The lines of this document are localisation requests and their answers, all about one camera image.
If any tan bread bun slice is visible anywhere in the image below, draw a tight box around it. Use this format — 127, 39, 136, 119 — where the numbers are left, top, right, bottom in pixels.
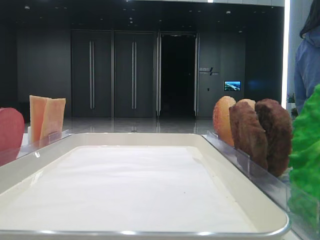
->
212, 96, 236, 147

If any brown meat patty left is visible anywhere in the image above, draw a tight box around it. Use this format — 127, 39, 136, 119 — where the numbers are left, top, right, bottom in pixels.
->
229, 101, 268, 170

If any brown meat patty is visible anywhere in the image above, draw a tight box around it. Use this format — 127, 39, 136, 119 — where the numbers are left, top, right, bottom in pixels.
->
254, 98, 293, 177
229, 101, 268, 170

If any orange cheese slice front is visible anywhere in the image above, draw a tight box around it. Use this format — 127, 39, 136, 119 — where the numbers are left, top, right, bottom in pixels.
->
40, 98, 66, 140

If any orange cheese slice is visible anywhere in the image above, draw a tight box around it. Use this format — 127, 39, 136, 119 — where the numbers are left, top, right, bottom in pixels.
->
29, 95, 49, 143
40, 98, 66, 140

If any brown meat patty right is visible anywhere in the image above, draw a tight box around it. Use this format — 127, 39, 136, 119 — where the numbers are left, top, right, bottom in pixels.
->
254, 98, 293, 177

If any orange cheese slice rear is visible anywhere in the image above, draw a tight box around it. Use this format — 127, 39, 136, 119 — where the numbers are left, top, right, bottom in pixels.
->
29, 95, 49, 143

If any green lettuce leaf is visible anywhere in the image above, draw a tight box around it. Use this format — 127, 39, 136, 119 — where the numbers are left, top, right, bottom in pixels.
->
288, 85, 320, 230

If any open dark doorway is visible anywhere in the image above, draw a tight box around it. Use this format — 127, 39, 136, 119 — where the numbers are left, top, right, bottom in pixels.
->
159, 33, 196, 119

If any dark double door middle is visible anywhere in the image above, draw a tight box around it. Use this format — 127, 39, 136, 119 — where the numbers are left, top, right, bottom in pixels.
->
114, 32, 155, 118

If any dark double door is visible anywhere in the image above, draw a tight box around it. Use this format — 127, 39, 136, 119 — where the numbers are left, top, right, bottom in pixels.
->
114, 32, 155, 118
71, 31, 112, 118

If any dark double door left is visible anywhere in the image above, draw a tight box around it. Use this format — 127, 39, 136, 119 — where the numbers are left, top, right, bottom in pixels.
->
71, 31, 112, 118

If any white rectangular tray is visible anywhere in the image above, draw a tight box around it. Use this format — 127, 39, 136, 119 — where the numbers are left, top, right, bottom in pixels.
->
0, 133, 291, 240

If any clear acrylic left rack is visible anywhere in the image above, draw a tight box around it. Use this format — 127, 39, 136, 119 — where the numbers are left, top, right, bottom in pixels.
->
0, 129, 70, 167

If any clear acrylic rack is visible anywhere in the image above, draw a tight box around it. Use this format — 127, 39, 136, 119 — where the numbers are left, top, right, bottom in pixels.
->
203, 131, 320, 240
0, 129, 70, 167

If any person in blue jacket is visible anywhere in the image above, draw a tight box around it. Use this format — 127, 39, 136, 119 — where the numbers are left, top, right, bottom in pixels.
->
294, 0, 320, 113

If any clear acrylic right rack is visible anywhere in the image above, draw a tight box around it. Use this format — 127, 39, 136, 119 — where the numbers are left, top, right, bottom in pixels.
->
203, 131, 320, 240

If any small wall screen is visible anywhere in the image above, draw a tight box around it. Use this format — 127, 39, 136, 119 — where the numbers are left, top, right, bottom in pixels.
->
224, 81, 241, 92

